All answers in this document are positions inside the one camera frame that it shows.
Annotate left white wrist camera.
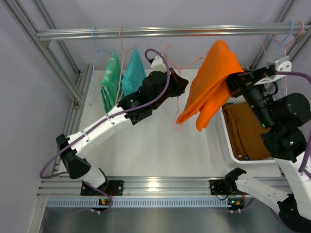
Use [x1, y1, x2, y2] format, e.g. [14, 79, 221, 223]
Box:
[151, 55, 167, 73]

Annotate aluminium frame left posts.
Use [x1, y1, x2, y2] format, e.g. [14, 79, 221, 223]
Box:
[0, 0, 93, 134]

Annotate blue hanger far left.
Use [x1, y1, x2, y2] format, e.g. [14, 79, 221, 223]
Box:
[88, 27, 116, 106]

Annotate aluminium frame posts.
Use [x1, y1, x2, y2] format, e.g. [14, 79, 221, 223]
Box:
[0, 0, 93, 134]
[240, 0, 311, 95]

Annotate slotted grey cable duct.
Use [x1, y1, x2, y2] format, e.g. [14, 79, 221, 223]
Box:
[46, 198, 231, 208]

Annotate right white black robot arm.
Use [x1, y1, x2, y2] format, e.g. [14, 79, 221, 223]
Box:
[225, 65, 311, 233]

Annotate pink hanger with orange trousers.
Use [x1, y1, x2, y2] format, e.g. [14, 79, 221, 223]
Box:
[162, 44, 207, 131]

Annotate aluminium hanging rail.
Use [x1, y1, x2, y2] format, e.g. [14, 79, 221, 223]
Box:
[36, 23, 311, 41]

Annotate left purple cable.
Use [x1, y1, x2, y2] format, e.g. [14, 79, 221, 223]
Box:
[39, 48, 171, 214]

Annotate orange trousers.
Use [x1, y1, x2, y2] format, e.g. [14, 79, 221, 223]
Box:
[176, 40, 244, 132]

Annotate brown trousers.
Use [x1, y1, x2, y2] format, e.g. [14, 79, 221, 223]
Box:
[222, 102, 271, 161]

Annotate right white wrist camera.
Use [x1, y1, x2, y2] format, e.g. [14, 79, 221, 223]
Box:
[254, 54, 292, 85]

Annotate purple cable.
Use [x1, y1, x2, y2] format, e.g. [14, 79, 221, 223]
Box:
[276, 71, 311, 173]
[39, 48, 171, 214]

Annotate teal trousers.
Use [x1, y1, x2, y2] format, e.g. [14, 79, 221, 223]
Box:
[121, 49, 146, 96]

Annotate green patterned trousers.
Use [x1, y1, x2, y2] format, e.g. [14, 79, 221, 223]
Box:
[101, 52, 122, 113]

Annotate aluminium frame right posts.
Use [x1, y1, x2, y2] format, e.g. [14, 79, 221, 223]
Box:
[240, 0, 311, 95]

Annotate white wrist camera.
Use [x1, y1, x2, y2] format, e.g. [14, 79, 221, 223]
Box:
[151, 55, 167, 73]
[254, 54, 292, 85]

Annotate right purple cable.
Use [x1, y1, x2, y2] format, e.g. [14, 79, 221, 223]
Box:
[276, 71, 311, 173]

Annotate blue hanger with brown trousers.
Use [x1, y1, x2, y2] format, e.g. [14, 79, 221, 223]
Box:
[265, 21, 294, 96]

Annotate pink hanger with teal trousers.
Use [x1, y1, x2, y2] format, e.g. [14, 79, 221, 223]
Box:
[115, 25, 137, 103]

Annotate white plastic bin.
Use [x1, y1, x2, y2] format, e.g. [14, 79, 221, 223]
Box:
[217, 108, 275, 165]

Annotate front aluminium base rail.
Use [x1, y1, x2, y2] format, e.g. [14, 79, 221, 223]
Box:
[37, 176, 219, 198]

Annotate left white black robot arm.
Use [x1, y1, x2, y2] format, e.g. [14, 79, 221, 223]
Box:
[56, 68, 189, 190]

